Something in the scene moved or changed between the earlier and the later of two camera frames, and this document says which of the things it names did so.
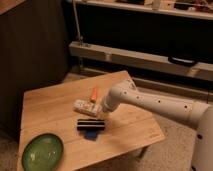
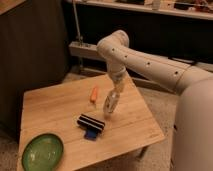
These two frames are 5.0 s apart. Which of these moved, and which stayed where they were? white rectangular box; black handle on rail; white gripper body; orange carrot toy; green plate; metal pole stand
Moved: white gripper body; white rectangular box
Stayed: green plate; orange carrot toy; black handle on rail; metal pole stand
